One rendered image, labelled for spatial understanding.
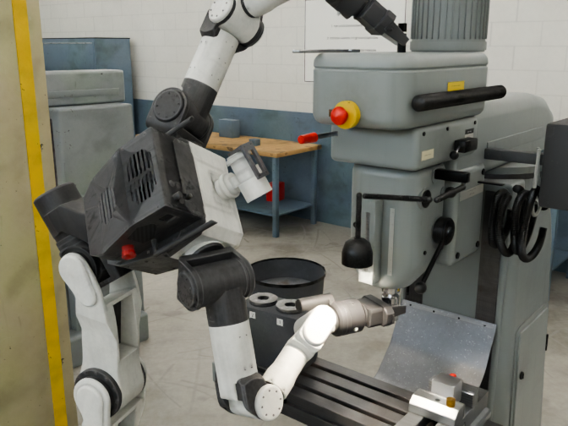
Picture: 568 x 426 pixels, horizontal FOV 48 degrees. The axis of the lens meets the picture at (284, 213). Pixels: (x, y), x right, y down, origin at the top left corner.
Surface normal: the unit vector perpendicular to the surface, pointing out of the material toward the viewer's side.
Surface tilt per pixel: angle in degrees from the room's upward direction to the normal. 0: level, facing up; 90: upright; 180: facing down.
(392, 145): 90
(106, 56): 90
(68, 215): 90
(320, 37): 90
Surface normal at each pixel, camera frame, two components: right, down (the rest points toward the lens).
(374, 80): -0.63, 0.20
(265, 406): 0.67, -0.10
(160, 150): 0.83, -0.41
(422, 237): 0.78, 0.16
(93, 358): -0.36, 0.24
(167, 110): -0.36, -0.25
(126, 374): 0.92, -0.06
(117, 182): -0.75, -0.11
